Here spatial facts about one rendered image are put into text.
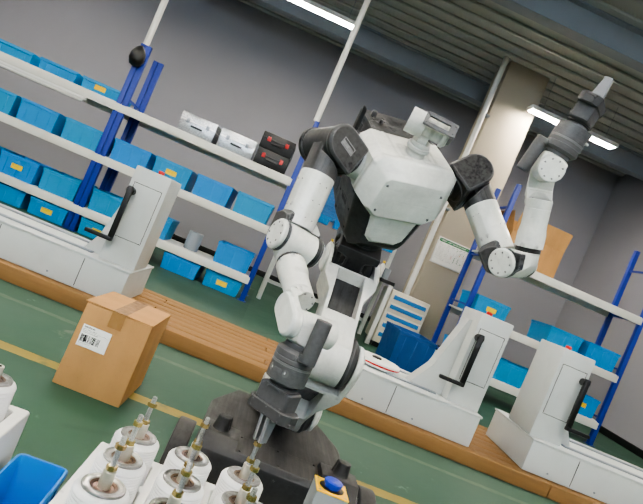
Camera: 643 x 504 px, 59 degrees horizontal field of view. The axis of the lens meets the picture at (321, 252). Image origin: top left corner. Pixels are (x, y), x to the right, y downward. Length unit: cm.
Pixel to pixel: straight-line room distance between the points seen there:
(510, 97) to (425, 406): 540
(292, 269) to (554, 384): 249
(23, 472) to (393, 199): 105
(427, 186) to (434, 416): 199
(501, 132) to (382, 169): 640
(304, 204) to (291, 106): 825
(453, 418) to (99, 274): 206
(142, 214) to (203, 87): 670
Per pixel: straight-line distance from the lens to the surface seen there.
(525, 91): 803
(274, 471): 158
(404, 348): 556
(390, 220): 154
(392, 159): 145
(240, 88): 968
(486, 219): 159
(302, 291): 123
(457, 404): 338
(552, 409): 359
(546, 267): 639
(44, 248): 325
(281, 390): 120
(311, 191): 138
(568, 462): 366
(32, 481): 141
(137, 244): 317
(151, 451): 127
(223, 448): 157
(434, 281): 744
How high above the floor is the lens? 75
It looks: level
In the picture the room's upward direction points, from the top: 23 degrees clockwise
